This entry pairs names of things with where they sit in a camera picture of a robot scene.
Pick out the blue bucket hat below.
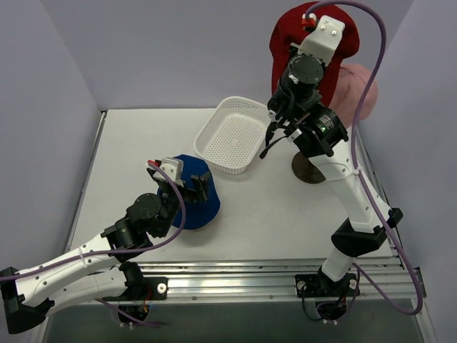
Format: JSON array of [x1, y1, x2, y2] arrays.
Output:
[[156, 154, 221, 229]]

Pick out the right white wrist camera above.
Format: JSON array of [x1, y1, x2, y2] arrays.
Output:
[[298, 13, 346, 67]]

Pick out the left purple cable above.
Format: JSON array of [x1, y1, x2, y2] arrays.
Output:
[[0, 166, 188, 284]]

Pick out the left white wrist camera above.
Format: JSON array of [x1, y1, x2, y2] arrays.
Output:
[[147, 157, 184, 187]]

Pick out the red LA baseball cap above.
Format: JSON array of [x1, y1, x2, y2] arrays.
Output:
[[269, 1, 360, 106]]

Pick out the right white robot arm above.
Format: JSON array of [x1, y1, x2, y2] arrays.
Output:
[[260, 54, 403, 295]]

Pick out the aluminium mounting rail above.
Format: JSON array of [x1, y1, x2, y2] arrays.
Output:
[[137, 257, 416, 304]]

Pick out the pink LA baseball cap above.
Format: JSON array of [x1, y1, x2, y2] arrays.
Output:
[[328, 64, 378, 129]]

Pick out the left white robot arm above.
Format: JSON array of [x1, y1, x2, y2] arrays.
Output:
[[1, 167, 214, 334]]

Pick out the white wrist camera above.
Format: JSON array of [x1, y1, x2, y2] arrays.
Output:
[[298, 13, 346, 67], [147, 157, 184, 187]]

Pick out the white perforated plastic basket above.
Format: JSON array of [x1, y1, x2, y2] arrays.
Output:
[[194, 96, 270, 175]]

